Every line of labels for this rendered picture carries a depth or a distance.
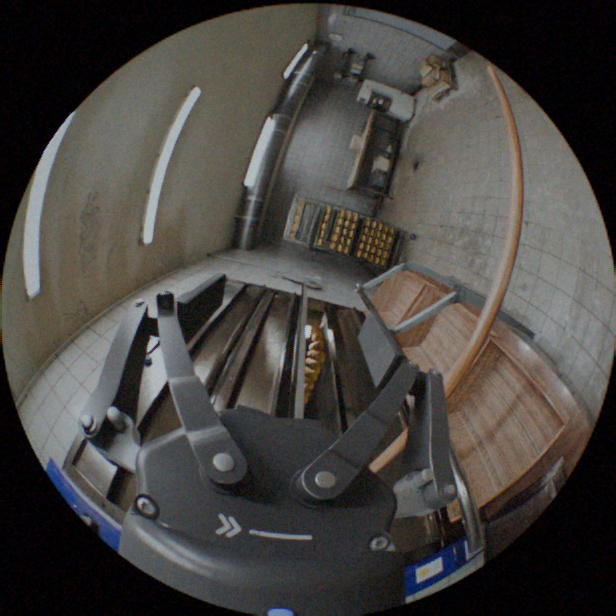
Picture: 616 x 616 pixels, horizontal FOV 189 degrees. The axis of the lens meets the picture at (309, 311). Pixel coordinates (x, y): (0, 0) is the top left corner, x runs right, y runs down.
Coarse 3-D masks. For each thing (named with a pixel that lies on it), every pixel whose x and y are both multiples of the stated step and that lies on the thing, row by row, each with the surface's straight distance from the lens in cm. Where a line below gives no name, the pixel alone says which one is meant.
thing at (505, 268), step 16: (496, 80) 71; (512, 112) 59; (512, 128) 52; (512, 144) 49; (512, 160) 46; (512, 176) 44; (512, 192) 42; (512, 208) 40; (512, 224) 39; (512, 240) 38; (512, 256) 37; (496, 272) 38; (496, 288) 36; (496, 304) 36; (480, 320) 37; (480, 336) 37; (464, 352) 38; (464, 368) 38; (448, 384) 40; (400, 448) 50; (384, 464) 56
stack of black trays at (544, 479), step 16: (560, 464) 87; (544, 480) 84; (560, 480) 84; (528, 496) 76; (544, 496) 77; (496, 512) 92; (512, 512) 81; (528, 512) 80; (496, 528) 85; (512, 528) 83; (496, 544) 88
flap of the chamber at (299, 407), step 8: (304, 288) 158; (304, 296) 141; (304, 304) 129; (304, 312) 118; (304, 320) 109; (304, 328) 102; (304, 336) 95; (304, 344) 90; (304, 352) 85; (304, 360) 81; (304, 368) 77; (304, 376) 74; (304, 384) 71; (296, 392) 68; (296, 400) 65; (296, 408) 63; (296, 416) 61
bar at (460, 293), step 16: (432, 272) 128; (368, 288) 116; (464, 288) 148; (368, 304) 91; (448, 304) 79; (480, 304) 90; (416, 320) 74; (512, 320) 117; (528, 336) 161; (464, 480) 42; (464, 496) 41; (464, 512) 41; (464, 528) 43; (480, 528) 42; (480, 544) 43
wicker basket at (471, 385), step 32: (480, 352) 92; (512, 352) 96; (480, 384) 109; (512, 384) 99; (544, 384) 92; (448, 416) 109; (480, 416) 107; (512, 416) 98; (544, 416) 93; (512, 448) 99; (544, 448) 90; (480, 480) 99; (512, 480) 80; (448, 512) 87
